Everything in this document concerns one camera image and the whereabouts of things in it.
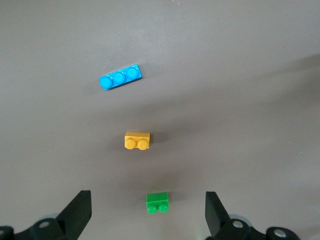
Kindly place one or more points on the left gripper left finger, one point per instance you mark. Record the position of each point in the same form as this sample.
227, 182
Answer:
72, 217

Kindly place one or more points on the blue three-stud block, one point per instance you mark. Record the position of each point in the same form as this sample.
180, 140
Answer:
120, 77

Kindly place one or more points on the green two-stud block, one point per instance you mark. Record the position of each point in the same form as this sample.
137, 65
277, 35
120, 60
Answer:
157, 200

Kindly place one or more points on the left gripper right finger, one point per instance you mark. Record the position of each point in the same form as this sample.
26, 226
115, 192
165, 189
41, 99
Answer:
217, 220

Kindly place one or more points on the yellow two-stud block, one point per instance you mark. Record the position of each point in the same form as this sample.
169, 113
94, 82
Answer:
137, 140

